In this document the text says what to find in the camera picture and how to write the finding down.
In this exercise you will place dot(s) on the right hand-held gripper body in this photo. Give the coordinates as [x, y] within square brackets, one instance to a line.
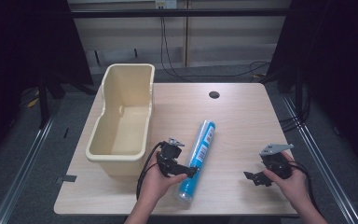
[276, 163]

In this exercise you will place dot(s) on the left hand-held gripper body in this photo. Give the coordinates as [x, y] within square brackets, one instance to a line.
[167, 154]

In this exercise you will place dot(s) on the blue plastic-wrapped roll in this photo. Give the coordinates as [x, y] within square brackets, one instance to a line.
[199, 155]

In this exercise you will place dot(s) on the person's right hand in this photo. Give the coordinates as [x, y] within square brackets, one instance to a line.
[293, 186]

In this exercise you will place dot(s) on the person's left hand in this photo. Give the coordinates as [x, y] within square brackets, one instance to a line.
[155, 185]

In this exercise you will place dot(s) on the cream plastic bin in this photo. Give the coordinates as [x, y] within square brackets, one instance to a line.
[127, 124]

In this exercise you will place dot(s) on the black tape strip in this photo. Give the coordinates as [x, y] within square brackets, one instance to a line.
[66, 179]

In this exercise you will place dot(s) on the dark curtain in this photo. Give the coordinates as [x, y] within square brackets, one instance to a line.
[335, 62]
[24, 46]

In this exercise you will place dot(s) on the black metal stand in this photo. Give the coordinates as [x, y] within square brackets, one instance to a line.
[43, 99]

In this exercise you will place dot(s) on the black horizontal bar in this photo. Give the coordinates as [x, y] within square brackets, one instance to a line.
[180, 13]

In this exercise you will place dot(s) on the metal floor rail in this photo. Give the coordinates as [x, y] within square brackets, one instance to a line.
[21, 174]
[320, 161]

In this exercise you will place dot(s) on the white wall socket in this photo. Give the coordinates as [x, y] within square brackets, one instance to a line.
[166, 3]

